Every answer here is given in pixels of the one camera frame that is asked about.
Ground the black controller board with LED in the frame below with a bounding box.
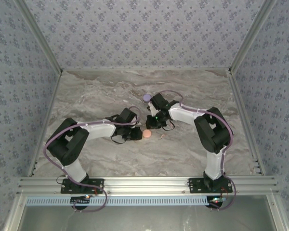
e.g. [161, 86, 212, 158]
[207, 196, 228, 210]
[70, 195, 91, 207]

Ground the thin black right gripper cable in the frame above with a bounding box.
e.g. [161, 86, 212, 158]
[163, 119, 176, 132]

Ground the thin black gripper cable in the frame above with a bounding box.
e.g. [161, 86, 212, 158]
[163, 119, 176, 132]
[110, 136, 129, 145]

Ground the thin black left gripper cable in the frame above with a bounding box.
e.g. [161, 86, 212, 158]
[110, 136, 129, 145]

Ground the aluminium mounting rail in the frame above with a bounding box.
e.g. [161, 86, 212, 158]
[18, 176, 279, 195]

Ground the light blue slotted cable duct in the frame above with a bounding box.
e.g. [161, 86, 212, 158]
[26, 196, 262, 206]

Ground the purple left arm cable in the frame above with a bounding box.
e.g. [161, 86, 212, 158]
[43, 105, 141, 214]

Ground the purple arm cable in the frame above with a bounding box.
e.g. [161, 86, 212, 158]
[43, 105, 141, 214]
[158, 90, 237, 211]

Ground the aluminium table side rail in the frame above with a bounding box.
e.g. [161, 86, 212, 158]
[227, 69, 265, 176]
[27, 71, 63, 178]

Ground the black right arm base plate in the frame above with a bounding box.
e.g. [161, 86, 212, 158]
[188, 178, 233, 194]

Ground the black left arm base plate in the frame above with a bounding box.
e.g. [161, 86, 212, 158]
[61, 178, 105, 194]

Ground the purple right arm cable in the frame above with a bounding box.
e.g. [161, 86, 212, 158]
[158, 90, 237, 211]

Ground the aluminium frame post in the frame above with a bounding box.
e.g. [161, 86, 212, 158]
[227, 0, 279, 73]

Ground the aluminium frame leg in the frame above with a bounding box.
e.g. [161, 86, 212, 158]
[266, 194, 289, 231]
[4, 194, 27, 231]

